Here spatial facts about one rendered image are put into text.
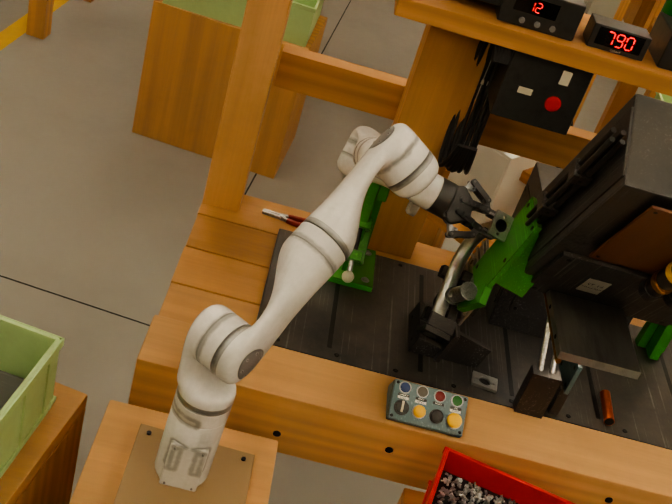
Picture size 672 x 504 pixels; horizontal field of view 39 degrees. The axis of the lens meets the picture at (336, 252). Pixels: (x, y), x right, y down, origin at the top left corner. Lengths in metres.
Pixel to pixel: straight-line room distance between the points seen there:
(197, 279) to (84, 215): 1.71
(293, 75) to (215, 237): 0.41
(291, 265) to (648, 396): 1.05
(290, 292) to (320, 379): 0.47
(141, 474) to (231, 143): 0.88
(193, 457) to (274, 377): 0.34
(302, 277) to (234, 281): 0.65
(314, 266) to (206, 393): 0.26
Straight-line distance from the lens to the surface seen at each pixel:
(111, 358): 3.15
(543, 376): 1.95
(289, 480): 2.92
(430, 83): 2.12
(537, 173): 2.14
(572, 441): 2.01
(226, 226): 2.26
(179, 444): 1.57
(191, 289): 2.05
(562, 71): 2.01
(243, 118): 2.19
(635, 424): 2.15
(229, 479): 1.67
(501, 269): 1.91
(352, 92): 2.23
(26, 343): 1.79
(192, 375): 1.50
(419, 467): 1.93
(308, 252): 1.46
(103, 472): 1.70
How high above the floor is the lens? 2.14
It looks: 33 degrees down
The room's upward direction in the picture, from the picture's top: 18 degrees clockwise
